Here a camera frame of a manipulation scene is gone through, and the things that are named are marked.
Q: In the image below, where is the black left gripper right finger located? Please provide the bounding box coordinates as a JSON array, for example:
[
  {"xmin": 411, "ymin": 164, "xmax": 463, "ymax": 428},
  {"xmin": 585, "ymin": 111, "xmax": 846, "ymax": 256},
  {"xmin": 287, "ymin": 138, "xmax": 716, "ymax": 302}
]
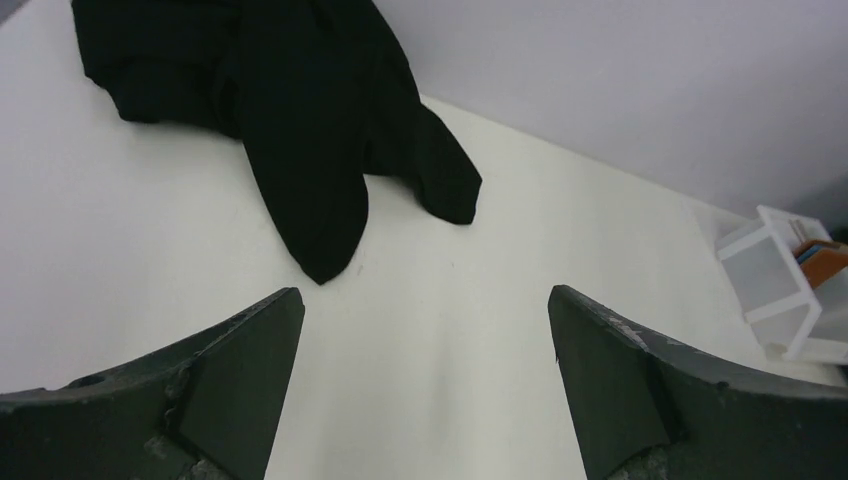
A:
[{"xmin": 548, "ymin": 285, "xmax": 847, "ymax": 479}]

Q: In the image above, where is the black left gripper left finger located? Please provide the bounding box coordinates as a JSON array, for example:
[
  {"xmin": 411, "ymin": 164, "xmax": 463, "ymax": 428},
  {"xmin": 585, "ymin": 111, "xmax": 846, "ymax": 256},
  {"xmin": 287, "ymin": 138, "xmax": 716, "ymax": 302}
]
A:
[{"xmin": 1, "ymin": 288, "xmax": 305, "ymax": 479}]

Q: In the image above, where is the brown leather card holder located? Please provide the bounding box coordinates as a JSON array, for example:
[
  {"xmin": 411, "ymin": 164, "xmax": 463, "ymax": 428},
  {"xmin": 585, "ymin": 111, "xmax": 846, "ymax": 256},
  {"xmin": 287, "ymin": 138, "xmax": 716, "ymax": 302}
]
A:
[{"xmin": 792, "ymin": 239, "xmax": 847, "ymax": 289}]

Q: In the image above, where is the clear acrylic card box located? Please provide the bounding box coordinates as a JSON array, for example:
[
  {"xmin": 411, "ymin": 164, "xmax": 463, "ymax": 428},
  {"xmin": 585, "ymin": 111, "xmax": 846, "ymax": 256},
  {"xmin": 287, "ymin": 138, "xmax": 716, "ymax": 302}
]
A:
[{"xmin": 715, "ymin": 205, "xmax": 847, "ymax": 366}]

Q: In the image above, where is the black cloth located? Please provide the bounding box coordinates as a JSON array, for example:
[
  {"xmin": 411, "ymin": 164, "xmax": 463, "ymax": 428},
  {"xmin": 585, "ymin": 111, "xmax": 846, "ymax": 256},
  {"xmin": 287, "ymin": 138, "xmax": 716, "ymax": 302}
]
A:
[{"xmin": 71, "ymin": 1, "xmax": 482, "ymax": 284}]

